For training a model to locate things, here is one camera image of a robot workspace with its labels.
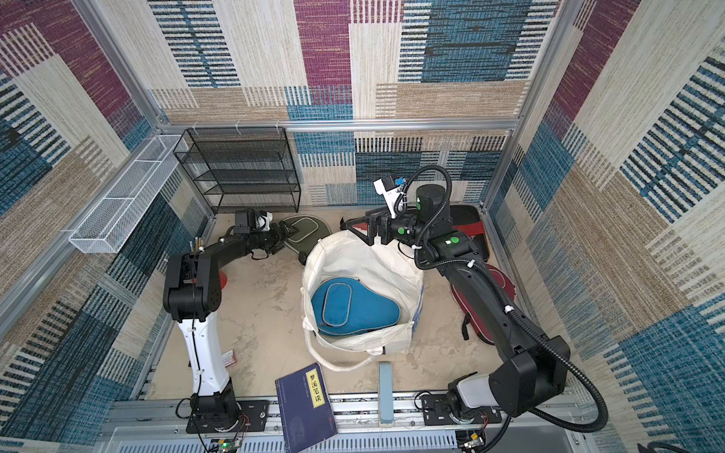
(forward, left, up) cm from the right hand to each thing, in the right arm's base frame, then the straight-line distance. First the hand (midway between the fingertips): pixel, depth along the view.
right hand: (362, 224), depth 70 cm
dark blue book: (-34, +16, -35) cm, 51 cm away
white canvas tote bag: (-3, -8, -16) cm, 18 cm away
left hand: (+20, +25, -27) cm, 42 cm away
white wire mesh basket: (0, +63, 0) cm, 63 cm away
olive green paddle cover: (+26, +21, -31) cm, 46 cm away
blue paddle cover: (-7, +6, -31) cm, 32 cm away
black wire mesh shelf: (+43, +46, -15) cm, 65 cm away
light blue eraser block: (-25, -5, -32) cm, 41 cm away
